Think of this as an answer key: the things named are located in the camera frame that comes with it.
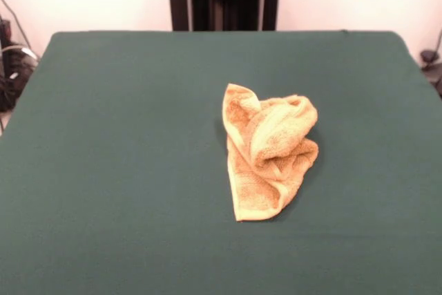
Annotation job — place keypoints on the orange terry towel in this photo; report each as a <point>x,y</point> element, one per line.
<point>269,143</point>

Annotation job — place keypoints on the dark green table cloth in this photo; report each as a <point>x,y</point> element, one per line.
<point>103,170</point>

